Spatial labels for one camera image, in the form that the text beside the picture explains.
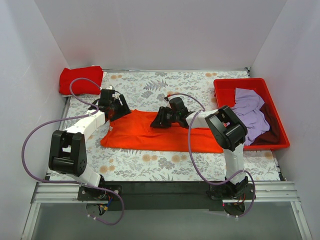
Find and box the aluminium frame rail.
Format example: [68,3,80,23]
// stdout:
[21,181,312,240]

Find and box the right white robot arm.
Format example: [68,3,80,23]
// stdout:
[150,97,249,199]

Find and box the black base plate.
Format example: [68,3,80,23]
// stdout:
[77,181,255,211]

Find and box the folded red t shirt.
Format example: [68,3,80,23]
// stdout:
[58,65,104,96]

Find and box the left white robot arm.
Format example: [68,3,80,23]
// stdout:
[48,86,131,200]

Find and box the red plastic bin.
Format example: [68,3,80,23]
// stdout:
[213,78,290,151]

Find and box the orange t shirt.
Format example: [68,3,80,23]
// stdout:
[99,108,225,154]

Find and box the lavender t shirt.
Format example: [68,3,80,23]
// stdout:
[232,88,270,146]

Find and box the dark maroon t shirt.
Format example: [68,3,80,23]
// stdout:
[251,103,280,146]

